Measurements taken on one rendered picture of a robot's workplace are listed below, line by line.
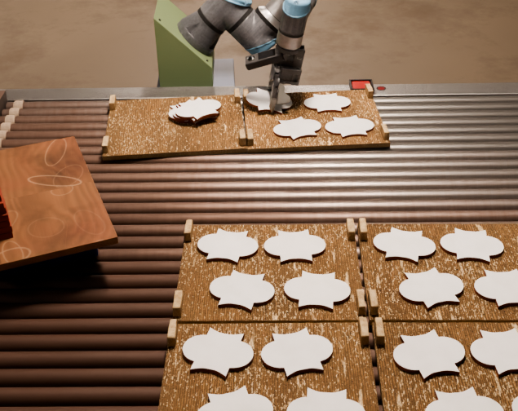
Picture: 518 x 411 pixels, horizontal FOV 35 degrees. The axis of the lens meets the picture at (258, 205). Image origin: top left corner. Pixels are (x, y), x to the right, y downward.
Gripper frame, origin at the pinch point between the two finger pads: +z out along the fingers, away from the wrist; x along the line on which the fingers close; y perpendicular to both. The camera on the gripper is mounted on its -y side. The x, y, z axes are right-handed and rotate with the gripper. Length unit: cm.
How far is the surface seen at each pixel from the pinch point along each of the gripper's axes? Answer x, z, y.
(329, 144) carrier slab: -25.5, -3.9, 15.3
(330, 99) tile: 1.1, -2.2, 19.2
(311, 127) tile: -16.4, -2.9, 11.1
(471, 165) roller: -36, -10, 53
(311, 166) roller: -34.0, -1.7, 9.7
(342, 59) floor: 233, 111, 80
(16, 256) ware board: -85, -8, -61
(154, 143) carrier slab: -21.1, 5.8, -33.8
